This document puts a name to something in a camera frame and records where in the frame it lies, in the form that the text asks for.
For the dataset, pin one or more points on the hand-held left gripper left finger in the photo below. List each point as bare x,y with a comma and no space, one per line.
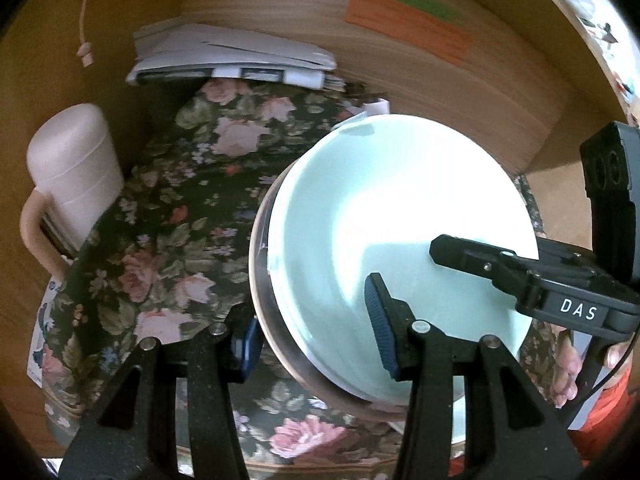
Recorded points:
250,345

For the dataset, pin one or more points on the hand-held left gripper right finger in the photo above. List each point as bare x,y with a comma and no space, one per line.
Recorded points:
382,330

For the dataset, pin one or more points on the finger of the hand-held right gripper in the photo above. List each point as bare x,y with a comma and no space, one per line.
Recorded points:
530,265
460,255

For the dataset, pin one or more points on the pink bowl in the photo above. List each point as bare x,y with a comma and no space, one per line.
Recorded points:
257,290

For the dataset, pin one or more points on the white bowl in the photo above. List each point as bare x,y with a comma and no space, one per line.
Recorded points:
272,270

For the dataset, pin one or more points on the green bowl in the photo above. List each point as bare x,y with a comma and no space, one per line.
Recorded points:
400,200

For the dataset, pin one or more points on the person's right forearm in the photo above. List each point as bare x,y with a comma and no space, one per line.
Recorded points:
615,410

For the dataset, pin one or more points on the person's right hand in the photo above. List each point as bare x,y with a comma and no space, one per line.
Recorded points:
567,370

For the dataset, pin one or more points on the floral tablecloth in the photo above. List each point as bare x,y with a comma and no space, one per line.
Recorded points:
165,240

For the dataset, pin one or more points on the white printed paper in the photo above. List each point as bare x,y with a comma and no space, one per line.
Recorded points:
42,340

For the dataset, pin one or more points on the orange sticky note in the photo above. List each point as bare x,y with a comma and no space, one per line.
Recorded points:
410,27

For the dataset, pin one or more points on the pink lidded mug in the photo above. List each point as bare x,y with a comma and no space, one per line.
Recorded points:
75,170

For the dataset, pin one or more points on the stack of books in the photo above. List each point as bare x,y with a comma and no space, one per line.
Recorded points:
170,77

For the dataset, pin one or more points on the stack of white papers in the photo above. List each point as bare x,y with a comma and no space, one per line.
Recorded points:
225,47

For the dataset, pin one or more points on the white charger plug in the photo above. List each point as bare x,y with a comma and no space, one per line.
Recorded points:
87,55

